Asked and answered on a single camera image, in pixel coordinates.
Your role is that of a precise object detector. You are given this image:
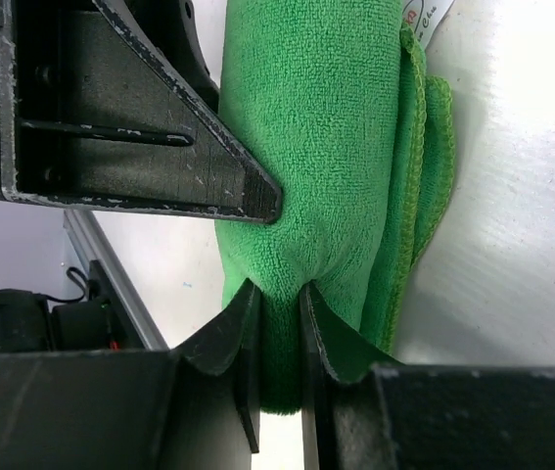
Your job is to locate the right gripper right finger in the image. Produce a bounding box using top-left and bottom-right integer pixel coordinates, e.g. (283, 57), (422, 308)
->
(299, 285), (555, 469)

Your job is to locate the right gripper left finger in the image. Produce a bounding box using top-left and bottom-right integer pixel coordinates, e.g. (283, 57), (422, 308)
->
(0, 282), (261, 469)

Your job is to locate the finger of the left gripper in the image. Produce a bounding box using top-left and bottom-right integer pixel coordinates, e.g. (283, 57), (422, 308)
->
(0, 1), (282, 224)

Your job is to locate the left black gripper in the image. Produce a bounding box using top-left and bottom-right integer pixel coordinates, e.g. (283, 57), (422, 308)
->
(126, 1), (219, 110)

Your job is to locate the green towel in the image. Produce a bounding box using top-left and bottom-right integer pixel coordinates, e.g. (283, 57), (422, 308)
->
(215, 1), (456, 414)

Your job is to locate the aluminium mounting rail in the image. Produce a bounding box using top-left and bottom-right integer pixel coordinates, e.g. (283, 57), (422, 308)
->
(64, 210), (168, 351)

